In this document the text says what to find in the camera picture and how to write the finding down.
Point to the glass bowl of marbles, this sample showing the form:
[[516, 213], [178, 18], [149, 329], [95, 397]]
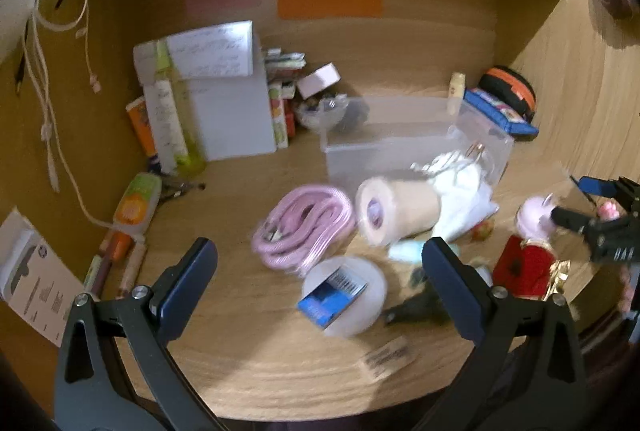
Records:
[[317, 113]]

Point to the green orange bottle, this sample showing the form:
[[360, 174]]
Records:
[[135, 203]]

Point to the beige pen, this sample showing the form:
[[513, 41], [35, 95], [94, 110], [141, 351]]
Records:
[[132, 268]]

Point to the pig toy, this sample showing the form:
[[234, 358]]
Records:
[[525, 261]]

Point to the orange sticky note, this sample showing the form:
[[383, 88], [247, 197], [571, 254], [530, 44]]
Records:
[[330, 3]]

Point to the blue pencil case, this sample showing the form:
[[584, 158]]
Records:
[[500, 113]]

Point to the beige tape roll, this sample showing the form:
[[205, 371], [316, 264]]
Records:
[[410, 206]]

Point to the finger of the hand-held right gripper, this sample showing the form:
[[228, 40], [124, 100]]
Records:
[[597, 186], [585, 223]]

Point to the small white box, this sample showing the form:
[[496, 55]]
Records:
[[319, 80]]

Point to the dark metal clips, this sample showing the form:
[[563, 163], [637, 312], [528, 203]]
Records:
[[177, 188]]

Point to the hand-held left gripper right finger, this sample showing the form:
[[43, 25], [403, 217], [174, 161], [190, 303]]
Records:
[[447, 286]]

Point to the stack of small colourful boxes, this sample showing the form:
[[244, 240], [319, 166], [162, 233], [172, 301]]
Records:
[[281, 111]]

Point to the blue label card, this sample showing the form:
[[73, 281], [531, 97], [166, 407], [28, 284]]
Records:
[[330, 296]]

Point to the pale teal tube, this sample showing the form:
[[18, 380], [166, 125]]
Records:
[[405, 252]]

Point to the wooden desk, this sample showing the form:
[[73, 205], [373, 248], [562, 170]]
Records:
[[260, 361]]

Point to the white product card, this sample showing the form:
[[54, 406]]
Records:
[[35, 281]]

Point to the yellow green spray bottle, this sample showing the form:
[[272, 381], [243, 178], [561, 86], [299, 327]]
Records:
[[172, 121]]

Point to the orange small carton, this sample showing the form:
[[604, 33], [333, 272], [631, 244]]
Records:
[[140, 126]]

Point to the small paper tag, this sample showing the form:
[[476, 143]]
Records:
[[387, 357]]

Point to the orange marker pen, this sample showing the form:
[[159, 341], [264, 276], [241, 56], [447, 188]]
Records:
[[117, 251]]

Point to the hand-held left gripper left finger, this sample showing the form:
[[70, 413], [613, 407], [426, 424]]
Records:
[[190, 283]]

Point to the black orange round case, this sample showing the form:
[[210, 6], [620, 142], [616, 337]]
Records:
[[512, 86]]

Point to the clear plastic storage box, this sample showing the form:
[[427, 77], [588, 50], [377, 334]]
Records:
[[390, 151]]

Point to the white handwritten note sheet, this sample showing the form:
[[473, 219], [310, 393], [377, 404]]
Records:
[[212, 51]]

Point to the white standing paper box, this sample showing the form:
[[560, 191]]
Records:
[[235, 121]]

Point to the small red yellow ball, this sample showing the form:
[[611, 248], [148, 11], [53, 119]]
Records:
[[483, 230]]

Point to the white round plastic container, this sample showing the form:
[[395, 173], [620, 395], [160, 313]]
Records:
[[367, 306]]

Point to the cream lotion tube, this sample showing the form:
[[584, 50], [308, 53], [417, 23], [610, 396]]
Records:
[[456, 93]]

